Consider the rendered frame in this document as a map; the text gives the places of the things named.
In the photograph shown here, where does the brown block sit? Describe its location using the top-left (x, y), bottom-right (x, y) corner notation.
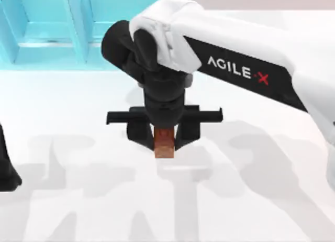
top-left (154, 126), bottom-right (175, 159)

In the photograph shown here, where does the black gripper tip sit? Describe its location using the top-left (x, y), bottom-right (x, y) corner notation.
top-left (0, 123), bottom-right (23, 193)

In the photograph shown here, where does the light blue rack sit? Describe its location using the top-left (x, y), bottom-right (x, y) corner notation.
top-left (0, 0), bottom-right (176, 70)

